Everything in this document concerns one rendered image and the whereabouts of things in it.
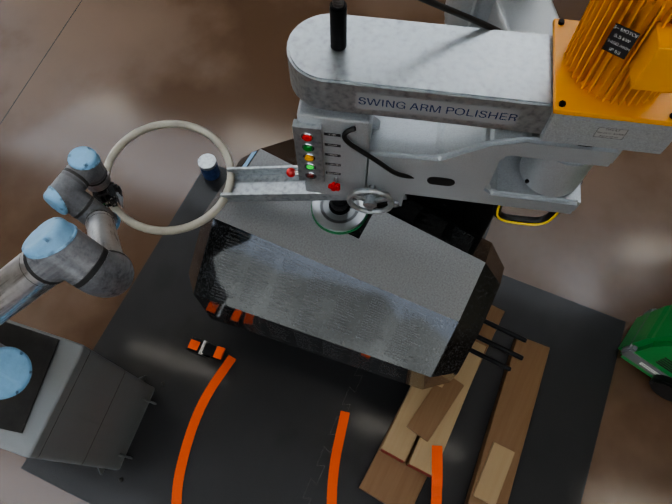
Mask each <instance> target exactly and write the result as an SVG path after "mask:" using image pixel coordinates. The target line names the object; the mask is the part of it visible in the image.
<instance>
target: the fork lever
mask: <svg viewBox="0 0 672 504"><path fill-rule="evenodd" d="M288 168H294V169H295V171H298V167H297V165H284V166H253V167H227V171H228V172H232V173H234V174H235V182H234V187H233V190H232V193H221V194H220V196H221V197H224V198H227V199H228V201H227V202H245V201H331V200H347V196H342V195H334V194H325V193H317V192H309V191H307V190H306V188H305V181H304V180H299V176H298V175H295V176H294V177H288V176H287V174H286V171H287V169H288Z"/></svg>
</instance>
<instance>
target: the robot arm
mask: <svg viewBox="0 0 672 504"><path fill-rule="evenodd" d="M67 161H68V165H67V166H66V167H65V168H64V169H63V171H62V172H61V173H60V174H59V175H58V177H57V178H56V179H55V180H54V181H53V183H52V184H51V185H50V186H48V189H47V190H46V191H45V193H44V194H43V198H44V200H45V201H46V202H47V203H48V204H49V205H50V206H51V207H52V208H53V209H54V210H56V211H57V212H59V213H60V214H63V215H66V214H70V215H71V216H72V217H74V218H75V219H77V220H78V221H79V222H81V223H82V224H84V225H85V226H86V229H87V235H86V234H85V233H84V232H82V231H81V230H79V229H78V228H77V227H76V226H75V225H74V224H72V223H69V222H68V221H66V220H65V219H63V218H61V217H54V218H51V219H49V220H47V221H45V222H44V223H42V224H41V225H40V226H38V228H37V229H36V230H34V231H33V232H32V233H31V234H30V235H29V236H28V237H27V239H26V240H25V242H24V243H23V245H22V252H21V253H20V254H19V255H18V256H16V257H15V258H14V259H13V260H11V261H10V262H9V263H8V264H6V265H5V266H4V267H3V268H1V269H0V325H1V324H3V323H4V322H5V321H7V320H8V319H10V318H11V317H12V316H14V315H15V314H17V313H18V312H19V311H21V310H22V309H24V308H25V307H26V306H28V305H29V304H30V303H32V302H33V301H35V300H36V299H37V298H39V297H40V296H42V295H43V294H44V293H46V292H47V291H49V290H50V289H51V288H53V287H54V286H55V285H57V284H59V283H61V282H63V281H64V280H65V281H66V282H68V283H70V284H71V285H73V286H74V287H76V288H77V289H79V290H81V291H83V292H84V293H87V294H89V295H92V296H96V297H102V298H110V297H115V296H118V295H120V294H122V293H124V292H125V291H126V290H127V289H128V288H129V287H130V285H131V284H132V282H133V279H134V268H133V264H132V262H131V260H130V259H129V258H128V256H126V255H125V254H124V253H123V251H122V248H121V244H120V240H119V237H118V233H117V229H118V227H119V225H120V222H121V219H120V217H119V216H118V215H117V214H116V213H115V212H112V211H111V210H110V209H108V207H110V206H113V207H115V206H118V204H117V203H119V205H121V207H122V208H123V207H124V206H123V196H122V190H121V187H120V186H118V185H117V184H114V182H111V177H110V175H109V174H110V171H107V169H106V168H105V166H104V164H103V163H102V161H101V159H100V156H99V155H98V154H97V153H96V152H95V150H93V149H92V148H90V147H86V146H80V147H77V148H74V149H73V150H72V151H71V152H70V153H69V154H68V158H67ZM86 189H88V190H89V191H92V196H93V197H92V196H91V195H90V194H89V193H87V192H86V191H85V190H86ZM31 376H32V364H31V361H30V359H29V357H28V356H27V355H26V354H25V353H24V352H23V351H21V350H20V349H18V348H15V347H7V346H5V345H3V344H1V343H0V400H3V399H7V398H10V397H13V396H15V395H17V394H19V393H20V392H21V391H23V390H24V389H25V387H26V386H27V385H28V383H29V381H30V379H31Z"/></svg>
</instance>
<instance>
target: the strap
mask: <svg viewBox="0 0 672 504"><path fill-rule="evenodd" d="M235 361H236V359H235V358H233V357H232V356H230V355H228V357H227V358H226V360H225V361H224V362H223V364H222V365H221V367H220V368H219V369H218V371H217V372H216V374H215V375H214V377H213V378H212V379H211V381H210V382H209V384H208V386H207V387H206V389H205V390H204V392H203V394H202V396H201V398H200V400H199V401H198V403H197V406H196V408H195V410H194V412H193V415H192V417H191V419H190V422H189V425H188V427H187V430H186V433H185V436H184V440H183V443H182V446H181V450H180V453H179V457H178V461H177V465H176V470H175V474H174V480H173V487H172V500H171V504H181V503H182V487H183V480H184V474H185V470H186V465H187V461H188V457H189V453H190V450H191V446H192V443H193V439H194V436H195V433H196V430H197V427H198V425H199V422H200V420H201V417H202V415H203V412H204V410H205V408H206V406H207V404H208V402H209V400H210V398H211V397H212V395H213V393H214V391H215V390H216V388H217V387H218V385H219V384H220V382H221V381H222V379H223V378H224V377H225V375H226V374H227V372H228V371H229V369H230V368H231V367H232V365H233V364H234V362H235ZM349 415H350V413H349V412H345V411H341V412H340V416H339V421H338V425H337V430H336V434H335V439H334V444H333V448H332V453H331V459H330V466H329V474H328V485H327V504H337V484H338V473H339V465H340V458H341V453H342V448H343V443H344V439H345V434H346V429H347V424H348V420H349ZM442 479H443V459H442V446H434V445H432V488H431V504H442Z"/></svg>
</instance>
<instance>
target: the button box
mask: <svg viewBox="0 0 672 504"><path fill-rule="evenodd" d="M292 129H293V137H294V144H295V152H296V159H297V167H298V174H299V180H304V181H313V182H321V183H324V181H325V169H324V150H323V131H322V125H321V124H313V123H304V122H300V121H298V119H294V120H293V124H292ZM303 133H309V134H311V135H312V136H313V137H314V139H313V140H312V141H304V140H303V139H302V138H301V134H303ZM303 144H311V145H313V146H314V148H315V149H314V150H313V151H310V152H307V151H305V150H304V149H303V148H302V145H303ZM304 154H312V155H313V156H315V160H314V161H306V160H305V159H304V158H303V155H304ZM307 163H311V164H314V165H315V166H316V169H315V170H308V169H306V168H305V167H304V165H305V164H307ZM307 172H312V173H314V174H316V175H317V177H316V178H315V179H309V178H307V177H306V176H305V174H306V173H307Z"/></svg>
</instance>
